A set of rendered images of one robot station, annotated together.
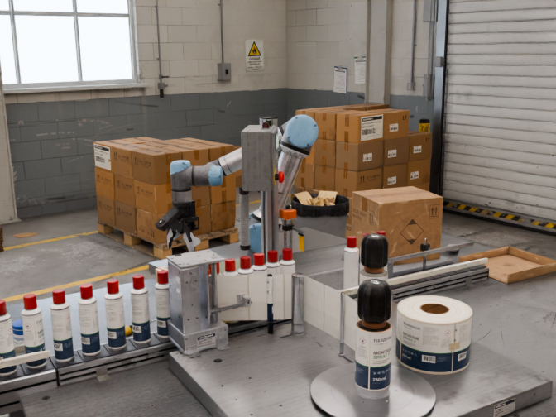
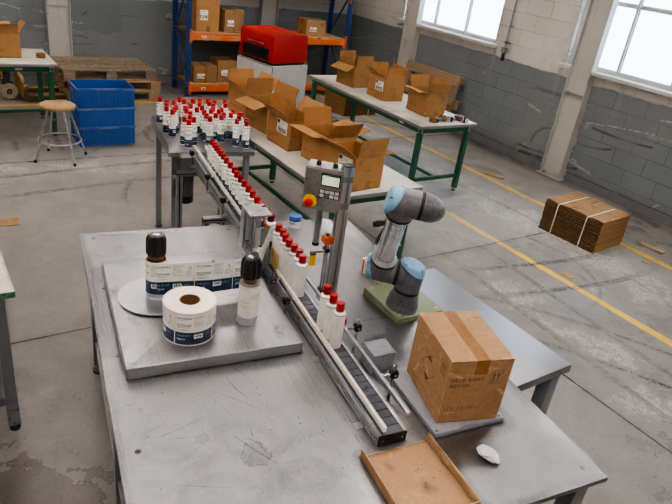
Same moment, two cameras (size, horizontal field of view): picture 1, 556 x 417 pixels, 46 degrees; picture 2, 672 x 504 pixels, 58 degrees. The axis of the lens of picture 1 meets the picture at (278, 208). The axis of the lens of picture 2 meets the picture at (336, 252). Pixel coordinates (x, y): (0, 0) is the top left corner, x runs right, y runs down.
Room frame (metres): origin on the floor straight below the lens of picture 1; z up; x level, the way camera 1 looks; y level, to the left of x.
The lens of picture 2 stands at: (2.28, -2.37, 2.30)
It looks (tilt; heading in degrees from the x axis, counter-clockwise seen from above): 27 degrees down; 92
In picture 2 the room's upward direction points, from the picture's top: 8 degrees clockwise
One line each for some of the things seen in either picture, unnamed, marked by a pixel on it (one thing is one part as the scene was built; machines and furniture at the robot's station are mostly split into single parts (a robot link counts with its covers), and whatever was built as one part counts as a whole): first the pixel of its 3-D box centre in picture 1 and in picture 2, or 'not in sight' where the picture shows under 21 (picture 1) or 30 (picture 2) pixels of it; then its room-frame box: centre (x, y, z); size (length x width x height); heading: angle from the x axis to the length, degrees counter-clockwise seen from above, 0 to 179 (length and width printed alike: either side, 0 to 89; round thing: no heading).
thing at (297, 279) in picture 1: (297, 304); not in sight; (1.87, -0.06, 0.97); 0.05 x 0.05 x 0.19
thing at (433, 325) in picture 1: (433, 333); (189, 315); (1.70, -0.43, 0.95); 0.20 x 0.20 x 0.14
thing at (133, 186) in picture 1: (164, 191); not in sight; (5.99, 1.05, 0.45); 1.20 x 0.84 x 0.89; 41
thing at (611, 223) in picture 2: not in sight; (583, 221); (4.50, 3.45, 0.16); 0.65 x 0.54 x 0.32; 134
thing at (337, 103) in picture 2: not in sight; (351, 98); (1.87, 7.11, 0.19); 0.64 x 0.54 x 0.37; 42
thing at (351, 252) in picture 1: (351, 265); (325, 307); (2.20, -0.25, 0.98); 0.05 x 0.05 x 0.20
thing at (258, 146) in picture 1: (261, 157); (325, 186); (2.12, 0.05, 1.38); 0.17 x 0.10 x 0.19; 175
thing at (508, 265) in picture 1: (508, 263); (418, 478); (2.60, -0.95, 0.85); 0.30 x 0.26 x 0.04; 120
